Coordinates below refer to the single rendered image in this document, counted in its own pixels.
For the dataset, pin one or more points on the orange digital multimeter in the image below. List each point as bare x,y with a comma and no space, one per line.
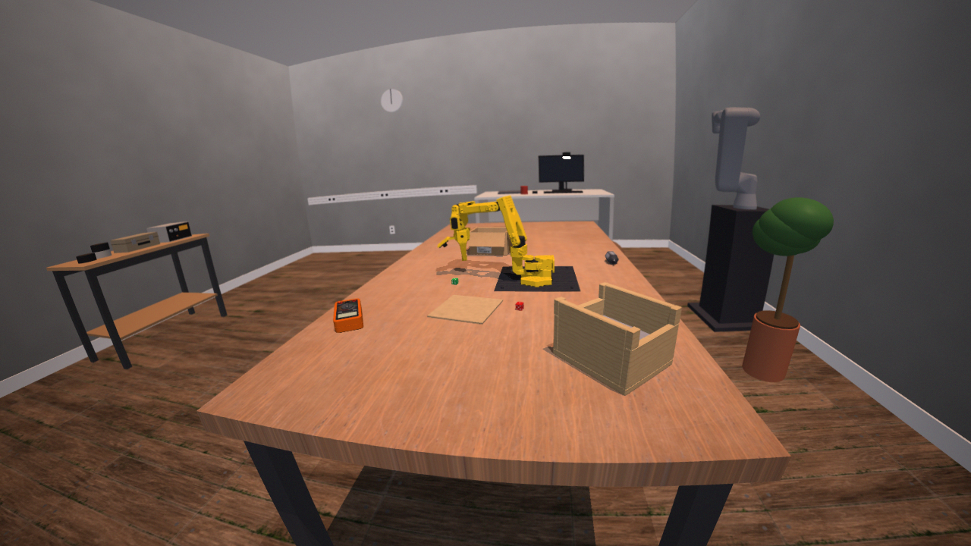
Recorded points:
347,315

